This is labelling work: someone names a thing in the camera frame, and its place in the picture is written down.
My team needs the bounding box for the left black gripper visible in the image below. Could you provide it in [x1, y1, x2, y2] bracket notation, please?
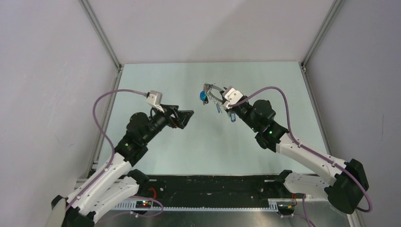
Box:
[142, 104, 193, 144]

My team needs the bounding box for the metal disc keyring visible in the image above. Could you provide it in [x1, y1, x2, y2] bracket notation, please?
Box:
[199, 83, 236, 122]

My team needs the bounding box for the blue key tag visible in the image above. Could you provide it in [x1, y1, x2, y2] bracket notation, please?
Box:
[200, 90, 207, 102]

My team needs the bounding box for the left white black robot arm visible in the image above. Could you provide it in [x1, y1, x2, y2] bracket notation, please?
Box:
[45, 105, 194, 227]

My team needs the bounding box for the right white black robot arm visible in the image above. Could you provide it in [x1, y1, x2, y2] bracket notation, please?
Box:
[201, 83, 373, 214]

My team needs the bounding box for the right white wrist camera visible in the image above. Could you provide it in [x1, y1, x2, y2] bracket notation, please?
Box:
[222, 87, 244, 110]

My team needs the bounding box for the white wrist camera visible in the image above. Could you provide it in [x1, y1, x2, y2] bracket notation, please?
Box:
[146, 90, 165, 113]
[222, 87, 244, 110]

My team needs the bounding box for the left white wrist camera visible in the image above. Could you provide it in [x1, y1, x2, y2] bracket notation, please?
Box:
[146, 90, 165, 113]

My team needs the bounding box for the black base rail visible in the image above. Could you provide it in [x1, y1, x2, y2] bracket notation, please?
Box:
[136, 175, 302, 208]

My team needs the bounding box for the grey slotted cable duct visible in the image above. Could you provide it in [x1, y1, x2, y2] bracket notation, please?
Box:
[111, 201, 279, 212]

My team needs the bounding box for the right aluminium frame post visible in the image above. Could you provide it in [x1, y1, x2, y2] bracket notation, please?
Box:
[300, 0, 345, 72]

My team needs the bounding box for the aluminium frame post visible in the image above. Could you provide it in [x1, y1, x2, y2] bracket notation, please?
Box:
[78, 0, 122, 72]
[300, 0, 345, 72]

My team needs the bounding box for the left aluminium frame post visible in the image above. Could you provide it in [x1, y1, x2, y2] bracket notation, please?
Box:
[78, 0, 122, 72]

